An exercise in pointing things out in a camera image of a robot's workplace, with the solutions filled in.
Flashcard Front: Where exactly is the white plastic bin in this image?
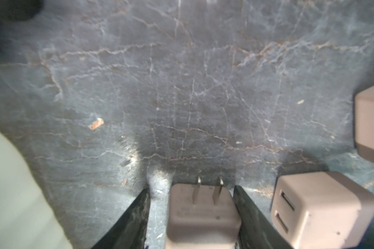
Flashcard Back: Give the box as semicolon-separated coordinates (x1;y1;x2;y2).
0;133;72;249

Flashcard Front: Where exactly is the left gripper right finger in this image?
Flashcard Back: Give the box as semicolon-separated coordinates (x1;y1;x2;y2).
233;185;292;249

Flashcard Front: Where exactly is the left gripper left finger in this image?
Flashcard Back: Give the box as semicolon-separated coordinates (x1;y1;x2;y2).
93;187;151;249

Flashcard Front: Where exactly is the pink plug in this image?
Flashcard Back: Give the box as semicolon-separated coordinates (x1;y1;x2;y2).
354;86;374;163
271;172;374;249
165;177;242;249

